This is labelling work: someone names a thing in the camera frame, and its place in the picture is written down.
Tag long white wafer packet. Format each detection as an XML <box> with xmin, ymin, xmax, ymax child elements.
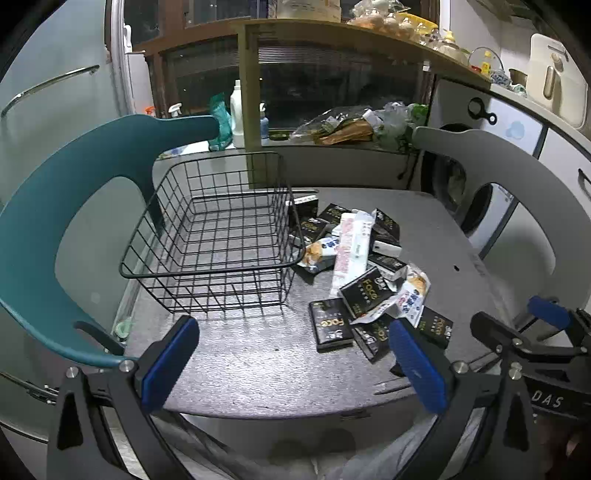
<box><xmin>352</xmin><ymin>209</ymin><xmax>376</xmax><ymax>261</ymax></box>

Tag grey chair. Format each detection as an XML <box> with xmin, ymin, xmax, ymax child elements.
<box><xmin>412</xmin><ymin>126</ymin><xmax>591</xmax><ymax>324</ymax></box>

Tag row of glass jars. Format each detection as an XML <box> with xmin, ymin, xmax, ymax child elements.
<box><xmin>346</xmin><ymin>0</ymin><xmax>472</xmax><ymax>63</ymax></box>

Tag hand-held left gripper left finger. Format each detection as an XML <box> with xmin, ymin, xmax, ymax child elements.
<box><xmin>46</xmin><ymin>315</ymin><xmax>200</xmax><ymax>480</ymax></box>

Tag teal chair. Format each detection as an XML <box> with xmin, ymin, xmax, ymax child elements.
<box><xmin>0</xmin><ymin>114</ymin><xmax>220</xmax><ymax>370</ymax></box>

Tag long pink wafer packet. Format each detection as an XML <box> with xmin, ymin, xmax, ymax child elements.
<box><xmin>330</xmin><ymin>215</ymin><xmax>368</xmax><ymax>298</ymax></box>

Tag curved metal door handle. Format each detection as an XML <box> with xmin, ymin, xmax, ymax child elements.
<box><xmin>0</xmin><ymin>65</ymin><xmax>100</xmax><ymax>117</ymax></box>

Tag cardboard box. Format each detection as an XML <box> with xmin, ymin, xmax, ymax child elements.
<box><xmin>276</xmin><ymin>0</ymin><xmax>342</xmax><ymax>21</ymax></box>

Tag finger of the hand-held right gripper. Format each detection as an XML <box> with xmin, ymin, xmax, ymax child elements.
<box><xmin>526</xmin><ymin>295</ymin><xmax>591</xmax><ymax>347</ymax></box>
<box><xmin>470</xmin><ymin>311</ymin><xmax>591</xmax><ymax>366</ymax></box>

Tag clear plastic food bag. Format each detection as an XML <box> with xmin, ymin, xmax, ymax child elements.
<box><xmin>291</xmin><ymin>107</ymin><xmax>370</xmax><ymax>141</ymax></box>

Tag black wire basket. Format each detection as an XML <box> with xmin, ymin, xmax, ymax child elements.
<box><xmin>119</xmin><ymin>151</ymin><xmax>309</xmax><ymax>315</ymax></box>

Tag pile of black packets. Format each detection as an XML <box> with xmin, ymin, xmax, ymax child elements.
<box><xmin>288</xmin><ymin>203</ymin><xmax>454</xmax><ymax>363</ymax></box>

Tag black ring hook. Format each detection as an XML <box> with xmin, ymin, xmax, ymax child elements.
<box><xmin>468</xmin><ymin>98</ymin><xmax>498</xmax><ymax>126</ymax></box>

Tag white and green plastic bags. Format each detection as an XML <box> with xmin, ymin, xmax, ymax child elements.
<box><xmin>362</xmin><ymin>102</ymin><xmax>429</xmax><ymax>152</ymax></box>

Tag white detergent bottle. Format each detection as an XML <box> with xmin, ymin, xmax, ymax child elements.
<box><xmin>230</xmin><ymin>79</ymin><xmax>246</xmax><ymax>149</ymax></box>

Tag white biscuit snack packet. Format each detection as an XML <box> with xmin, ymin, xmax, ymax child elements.
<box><xmin>355</xmin><ymin>264</ymin><xmax>431</xmax><ymax>327</ymax></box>
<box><xmin>297</xmin><ymin>235</ymin><xmax>340</xmax><ymax>273</ymax></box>

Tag black white-sided tissue box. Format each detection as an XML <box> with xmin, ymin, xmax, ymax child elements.
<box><xmin>289</xmin><ymin>195</ymin><xmax>320</xmax><ymax>219</ymax></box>

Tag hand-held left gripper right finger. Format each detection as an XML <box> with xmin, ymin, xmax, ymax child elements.
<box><xmin>389</xmin><ymin>318</ymin><xmax>539</xmax><ymax>480</ymax></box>

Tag brown paper bag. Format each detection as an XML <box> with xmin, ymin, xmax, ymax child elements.
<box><xmin>318</xmin><ymin>117</ymin><xmax>374</xmax><ymax>145</ymax></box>

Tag black hanging cable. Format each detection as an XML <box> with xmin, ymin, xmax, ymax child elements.
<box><xmin>398</xmin><ymin>138</ymin><xmax>415</xmax><ymax>181</ymax></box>

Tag person's grey trousers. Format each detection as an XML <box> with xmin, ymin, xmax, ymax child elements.
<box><xmin>268</xmin><ymin>415</ymin><xmax>483</xmax><ymax>480</ymax></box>

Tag wooden shelf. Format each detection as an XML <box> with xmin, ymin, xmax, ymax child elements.
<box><xmin>231</xmin><ymin>18</ymin><xmax>492</xmax><ymax>190</ymax></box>

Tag cream air fryer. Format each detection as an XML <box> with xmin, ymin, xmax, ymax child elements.
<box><xmin>527</xmin><ymin>33</ymin><xmax>591</xmax><ymax>128</ymax></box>

